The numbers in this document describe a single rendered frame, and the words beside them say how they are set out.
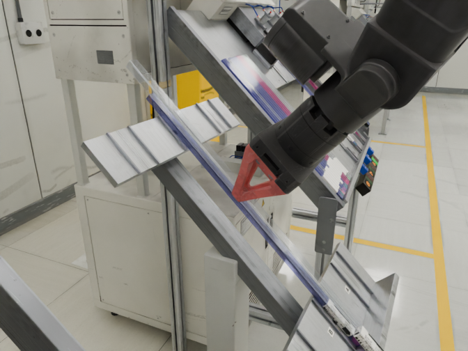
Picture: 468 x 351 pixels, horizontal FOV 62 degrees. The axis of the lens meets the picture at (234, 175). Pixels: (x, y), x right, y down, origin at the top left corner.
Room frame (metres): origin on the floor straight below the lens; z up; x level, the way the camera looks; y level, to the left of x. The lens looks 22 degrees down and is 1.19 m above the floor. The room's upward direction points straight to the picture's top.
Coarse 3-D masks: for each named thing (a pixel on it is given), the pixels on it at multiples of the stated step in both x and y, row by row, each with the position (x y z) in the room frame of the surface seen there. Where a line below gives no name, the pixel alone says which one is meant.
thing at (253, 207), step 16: (128, 64) 0.50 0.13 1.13; (144, 80) 0.49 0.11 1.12; (160, 96) 0.48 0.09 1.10; (176, 112) 0.47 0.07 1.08; (192, 128) 0.46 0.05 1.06; (192, 144) 0.45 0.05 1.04; (208, 144) 0.46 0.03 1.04; (208, 160) 0.44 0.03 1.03; (224, 176) 0.43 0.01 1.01; (256, 208) 0.42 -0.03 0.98; (272, 224) 0.41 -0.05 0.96; (288, 240) 0.40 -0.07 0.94; (288, 256) 0.39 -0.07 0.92; (304, 272) 0.38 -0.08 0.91; (320, 288) 0.37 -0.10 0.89; (336, 304) 0.36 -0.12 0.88; (352, 320) 0.36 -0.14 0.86
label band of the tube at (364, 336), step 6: (366, 330) 0.36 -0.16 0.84; (354, 336) 0.35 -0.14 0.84; (360, 336) 0.35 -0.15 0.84; (366, 336) 0.35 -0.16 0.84; (360, 342) 0.35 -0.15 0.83; (366, 342) 0.35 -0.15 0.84; (372, 342) 0.35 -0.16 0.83; (366, 348) 0.35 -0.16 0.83; (372, 348) 0.34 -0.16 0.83; (378, 348) 0.35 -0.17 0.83
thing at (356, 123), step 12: (324, 72) 0.37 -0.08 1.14; (336, 72) 0.37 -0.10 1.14; (324, 84) 0.38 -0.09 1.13; (336, 84) 0.36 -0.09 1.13; (324, 96) 0.37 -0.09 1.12; (336, 96) 0.36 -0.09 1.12; (324, 108) 0.36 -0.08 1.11; (336, 108) 0.36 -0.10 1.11; (348, 108) 0.35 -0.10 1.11; (336, 120) 0.36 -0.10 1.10; (348, 120) 0.36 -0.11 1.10; (360, 120) 0.36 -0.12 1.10; (348, 132) 0.36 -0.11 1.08
